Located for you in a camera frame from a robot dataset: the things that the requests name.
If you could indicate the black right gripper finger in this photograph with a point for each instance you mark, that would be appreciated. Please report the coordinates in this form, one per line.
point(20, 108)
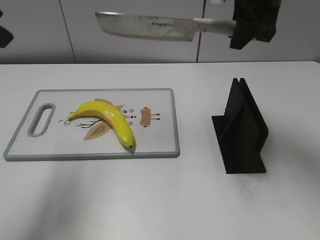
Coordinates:
point(244, 32)
point(262, 13)

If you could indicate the steel cleaver knife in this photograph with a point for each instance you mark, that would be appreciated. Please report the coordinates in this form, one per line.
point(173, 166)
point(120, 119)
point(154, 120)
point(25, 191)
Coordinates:
point(161, 28)

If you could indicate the yellow plastic banana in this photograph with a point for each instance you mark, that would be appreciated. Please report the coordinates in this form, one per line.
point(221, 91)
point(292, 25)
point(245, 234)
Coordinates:
point(109, 118)

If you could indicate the black knife stand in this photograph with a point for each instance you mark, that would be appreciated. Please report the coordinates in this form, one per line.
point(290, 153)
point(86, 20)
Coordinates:
point(241, 131)

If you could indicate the grey rimmed cutting board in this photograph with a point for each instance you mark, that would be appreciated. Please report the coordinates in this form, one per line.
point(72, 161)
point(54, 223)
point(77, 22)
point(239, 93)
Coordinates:
point(45, 134)

